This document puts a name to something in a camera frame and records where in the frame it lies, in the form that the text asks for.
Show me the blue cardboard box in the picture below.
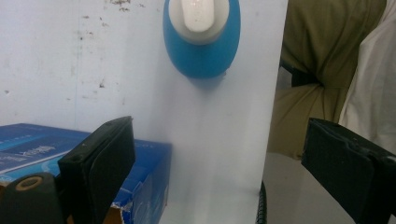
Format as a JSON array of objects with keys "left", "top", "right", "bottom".
[{"left": 0, "top": 122, "right": 173, "bottom": 224}]

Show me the olive green cloth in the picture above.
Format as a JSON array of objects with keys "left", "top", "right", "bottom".
[{"left": 266, "top": 0, "right": 388, "bottom": 161}]

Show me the white cloth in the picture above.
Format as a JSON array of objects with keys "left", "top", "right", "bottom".
[{"left": 338, "top": 0, "right": 396, "bottom": 155}]

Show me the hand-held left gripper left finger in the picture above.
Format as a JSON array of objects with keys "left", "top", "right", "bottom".
[{"left": 57, "top": 116, "right": 136, "bottom": 224}]

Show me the black strap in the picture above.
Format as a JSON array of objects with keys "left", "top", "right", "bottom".
[{"left": 279, "top": 59, "right": 321, "bottom": 88}]

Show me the black ribbed cable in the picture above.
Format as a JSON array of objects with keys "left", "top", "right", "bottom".
[{"left": 255, "top": 181, "right": 268, "bottom": 224}]

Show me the blue and white wall hook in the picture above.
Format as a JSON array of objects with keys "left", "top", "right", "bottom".
[{"left": 163, "top": 0, "right": 242, "bottom": 79}]

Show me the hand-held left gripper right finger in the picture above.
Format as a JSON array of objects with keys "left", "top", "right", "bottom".
[{"left": 301, "top": 118, "right": 396, "bottom": 224}]

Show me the white panel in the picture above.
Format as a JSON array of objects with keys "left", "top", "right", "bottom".
[{"left": 136, "top": 0, "right": 290, "bottom": 224}]

